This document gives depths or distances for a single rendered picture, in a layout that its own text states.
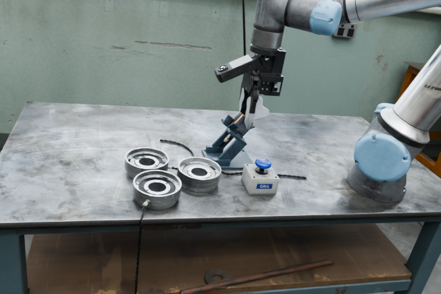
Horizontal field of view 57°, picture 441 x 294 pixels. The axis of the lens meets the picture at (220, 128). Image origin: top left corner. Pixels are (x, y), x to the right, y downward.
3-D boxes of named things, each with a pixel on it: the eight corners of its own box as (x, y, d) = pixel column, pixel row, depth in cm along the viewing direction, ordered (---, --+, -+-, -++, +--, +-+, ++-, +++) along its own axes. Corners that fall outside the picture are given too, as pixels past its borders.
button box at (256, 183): (249, 195, 97) (252, 177, 95) (241, 178, 103) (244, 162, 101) (280, 194, 99) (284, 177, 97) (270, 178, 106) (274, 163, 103)
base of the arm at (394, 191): (382, 171, 119) (393, 141, 114) (416, 202, 105) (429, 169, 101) (336, 171, 115) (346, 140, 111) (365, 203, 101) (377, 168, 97)
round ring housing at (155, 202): (145, 180, 97) (146, 165, 95) (186, 192, 94) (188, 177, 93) (123, 203, 87) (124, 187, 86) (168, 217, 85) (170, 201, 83)
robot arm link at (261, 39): (258, 31, 94) (248, 23, 101) (255, 50, 96) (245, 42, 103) (288, 34, 96) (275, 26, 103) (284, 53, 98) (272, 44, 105)
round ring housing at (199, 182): (191, 198, 92) (193, 183, 91) (168, 175, 100) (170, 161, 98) (227, 188, 99) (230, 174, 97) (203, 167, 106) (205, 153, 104)
